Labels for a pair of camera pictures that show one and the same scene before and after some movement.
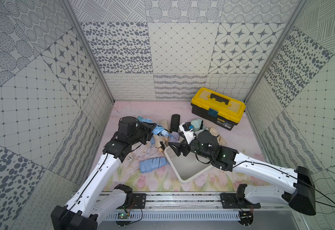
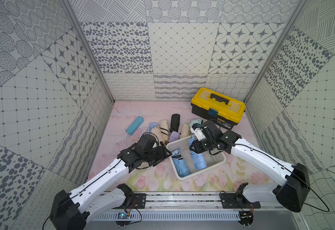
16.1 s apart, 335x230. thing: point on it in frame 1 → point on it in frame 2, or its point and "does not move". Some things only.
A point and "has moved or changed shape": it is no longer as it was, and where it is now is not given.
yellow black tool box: x=225 y=110 does not move
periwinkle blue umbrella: x=147 y=165 has moved or changed shape
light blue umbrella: x=158 y=130 → x=181 y=167
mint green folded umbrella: x=196 y=124 does not move
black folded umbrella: x=174 y=123 does not move
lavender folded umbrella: x=176 y=137 does not move
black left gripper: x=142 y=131 → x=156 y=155
